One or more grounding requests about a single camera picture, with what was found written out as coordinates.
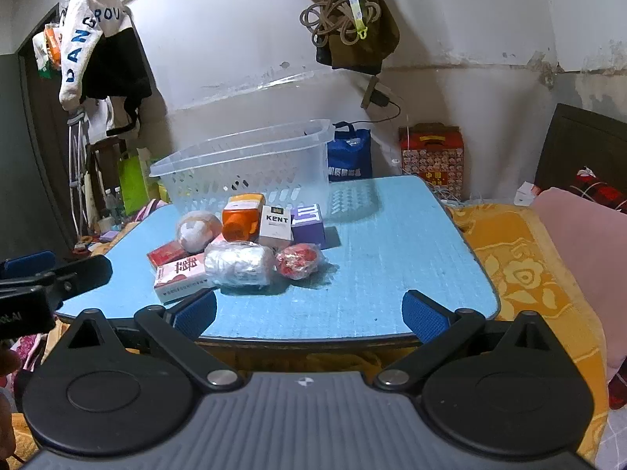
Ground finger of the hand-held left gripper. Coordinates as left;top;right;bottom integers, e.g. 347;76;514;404
45;255;114;303
0;251;58;281

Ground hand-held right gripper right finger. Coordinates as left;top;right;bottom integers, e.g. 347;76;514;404
375;290;564;393

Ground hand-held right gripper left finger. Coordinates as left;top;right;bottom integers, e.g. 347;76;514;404
63;289;246;393

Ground pink white box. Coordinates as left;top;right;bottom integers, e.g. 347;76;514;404
154;253;217;305

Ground clear plastic bottle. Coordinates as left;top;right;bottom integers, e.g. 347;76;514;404
203;241;276;289

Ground round orange white packet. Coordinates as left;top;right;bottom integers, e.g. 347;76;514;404
175;210;224;255

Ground orange bottle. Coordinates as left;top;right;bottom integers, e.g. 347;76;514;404
222;193;266;244

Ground red ball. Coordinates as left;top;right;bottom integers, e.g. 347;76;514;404
274;243;325;281

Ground white cigarette box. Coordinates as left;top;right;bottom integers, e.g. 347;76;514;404
257;204;295;250

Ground purple box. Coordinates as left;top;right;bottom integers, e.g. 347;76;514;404
291;203;327;251

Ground clear plastic basket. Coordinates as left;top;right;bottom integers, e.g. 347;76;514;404
149;118;336;217

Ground green paper bag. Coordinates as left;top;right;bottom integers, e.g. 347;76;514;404
118;152;148;217

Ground dark door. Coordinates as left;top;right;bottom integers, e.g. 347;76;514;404
16;4;94;256

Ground metal crutch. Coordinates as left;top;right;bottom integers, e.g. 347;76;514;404
65;107;94;237

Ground red gift box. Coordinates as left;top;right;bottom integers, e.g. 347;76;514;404
399;124;466;202

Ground small white box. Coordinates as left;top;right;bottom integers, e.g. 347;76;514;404
514;181;540;207

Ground blue shopping bag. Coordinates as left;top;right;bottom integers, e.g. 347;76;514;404
327;121;373;183

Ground pink pillow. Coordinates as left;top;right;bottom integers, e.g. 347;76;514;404
531;186;627;410

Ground orange white cloth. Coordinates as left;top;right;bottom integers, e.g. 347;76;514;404
32;22;67;80

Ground red plaid cloth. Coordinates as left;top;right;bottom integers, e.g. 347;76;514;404
570;168;627;214

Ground white garment blue letters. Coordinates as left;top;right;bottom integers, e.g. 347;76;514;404
59;0;133;109

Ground dark wooden headboard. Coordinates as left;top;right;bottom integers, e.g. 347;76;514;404
533;103;627;202

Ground olive bag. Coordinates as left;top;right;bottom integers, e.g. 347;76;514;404
315;0;401;75

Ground wooden wall block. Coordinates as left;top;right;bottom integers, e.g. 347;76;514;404
361;76;381;109

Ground coiled rope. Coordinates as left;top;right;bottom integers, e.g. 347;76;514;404
299;0;389;46

